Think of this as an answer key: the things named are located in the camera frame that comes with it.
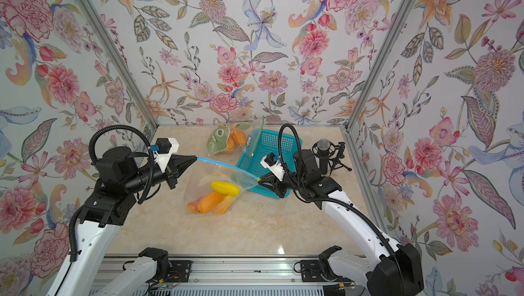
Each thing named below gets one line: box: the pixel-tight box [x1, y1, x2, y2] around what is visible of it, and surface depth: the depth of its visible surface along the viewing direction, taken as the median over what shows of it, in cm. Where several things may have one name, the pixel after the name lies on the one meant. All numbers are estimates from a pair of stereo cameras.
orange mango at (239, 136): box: [231, 128, 247, 146], surface depth 103 cm
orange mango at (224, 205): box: [213, 195, 234, 215], surface depth 86 cm
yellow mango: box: [210, 180, 241, 197], surface depth 80 cm
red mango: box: [186, 195, 205, 215], surface depth 82 cm
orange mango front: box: [198, 190, 226, 214], surface depth 79 cm
